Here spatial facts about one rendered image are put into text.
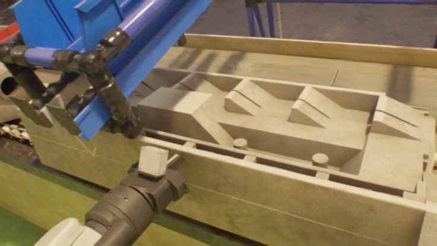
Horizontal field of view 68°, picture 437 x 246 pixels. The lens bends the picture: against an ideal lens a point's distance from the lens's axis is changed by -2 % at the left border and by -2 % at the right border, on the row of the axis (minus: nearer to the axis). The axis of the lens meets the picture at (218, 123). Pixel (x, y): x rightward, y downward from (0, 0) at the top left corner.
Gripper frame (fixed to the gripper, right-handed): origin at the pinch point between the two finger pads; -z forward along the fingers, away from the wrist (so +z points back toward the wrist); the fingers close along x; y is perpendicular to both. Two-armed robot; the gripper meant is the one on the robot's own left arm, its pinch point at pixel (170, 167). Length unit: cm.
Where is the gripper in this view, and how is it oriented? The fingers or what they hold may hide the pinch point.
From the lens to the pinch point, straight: 65.2
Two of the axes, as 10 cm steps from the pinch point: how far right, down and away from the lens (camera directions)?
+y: -1.0, -8.5, -5.1
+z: -4.7, 5.0, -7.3
